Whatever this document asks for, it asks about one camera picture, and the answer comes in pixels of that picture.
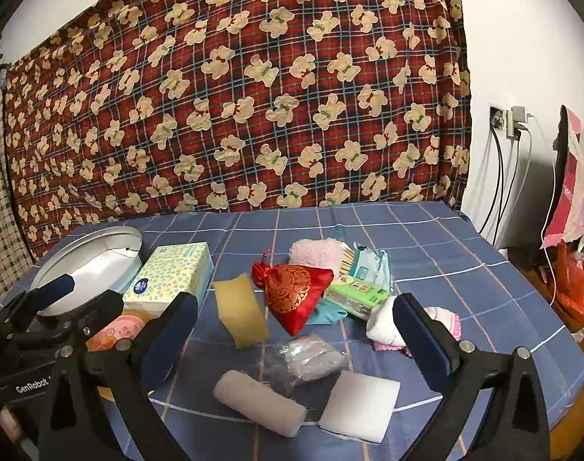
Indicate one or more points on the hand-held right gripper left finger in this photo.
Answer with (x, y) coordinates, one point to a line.
(169, 341)

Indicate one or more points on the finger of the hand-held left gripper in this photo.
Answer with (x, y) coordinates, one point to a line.
(97, 308)
(51, 290)

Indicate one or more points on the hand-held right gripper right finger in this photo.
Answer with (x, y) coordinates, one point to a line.
(419, 345)

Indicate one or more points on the white pink-trimmed cloth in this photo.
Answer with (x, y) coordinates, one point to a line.
(380, 326)

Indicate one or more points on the round silver metal tin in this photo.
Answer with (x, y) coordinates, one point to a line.
(90, 259)

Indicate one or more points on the yellow sponge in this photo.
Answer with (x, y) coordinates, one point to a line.
(241, 312)

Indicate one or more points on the green tissue packet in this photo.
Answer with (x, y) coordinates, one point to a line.
(356, 295)

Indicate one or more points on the white foam sponge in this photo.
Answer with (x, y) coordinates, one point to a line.
(359, 406)

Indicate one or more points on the light blue cloth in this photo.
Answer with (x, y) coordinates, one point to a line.
(330, 314)

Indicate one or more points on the cotton swab pack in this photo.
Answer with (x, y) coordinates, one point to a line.
(364, 261)

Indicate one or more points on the white gauze roll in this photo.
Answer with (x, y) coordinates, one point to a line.
(258, 401)

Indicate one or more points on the red gold embroidered pouch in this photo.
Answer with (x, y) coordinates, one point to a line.
(292, 293)

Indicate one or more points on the pink fluffy cloth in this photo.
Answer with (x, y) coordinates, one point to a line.
(316, 252)

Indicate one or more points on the pink gold-rimmed can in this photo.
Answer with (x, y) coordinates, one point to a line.
(119, 331)

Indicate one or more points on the pale green patterned tissue box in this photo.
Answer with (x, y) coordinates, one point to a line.
(169, 273)

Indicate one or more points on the blue checked bedsheet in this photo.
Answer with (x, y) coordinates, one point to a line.
(465, 259)

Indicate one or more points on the orange plastic bag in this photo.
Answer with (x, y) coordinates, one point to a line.
(575, 283)

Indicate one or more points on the pink patchwork cloth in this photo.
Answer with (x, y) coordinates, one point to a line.
(578, 187)

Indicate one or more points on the black chair back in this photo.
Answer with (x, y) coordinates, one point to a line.
(559, 153)

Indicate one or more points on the white charger adapter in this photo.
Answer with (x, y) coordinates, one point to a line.
(516, 120)

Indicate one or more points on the red plaid bear-print blanket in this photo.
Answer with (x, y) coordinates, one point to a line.
(253, 105)

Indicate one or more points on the wall socket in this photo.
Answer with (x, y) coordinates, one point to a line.
(496, 116)

